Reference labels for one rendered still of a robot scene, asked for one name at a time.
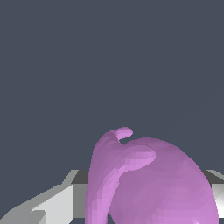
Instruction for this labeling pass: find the purple rounded plastic object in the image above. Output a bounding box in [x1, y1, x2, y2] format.
[84, 126, 220, 224]

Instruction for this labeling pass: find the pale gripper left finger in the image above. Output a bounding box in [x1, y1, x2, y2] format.
[0, 169, 89, 224]

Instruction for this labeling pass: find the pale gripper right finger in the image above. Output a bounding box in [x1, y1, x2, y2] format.
[202, 169, 224, 224]

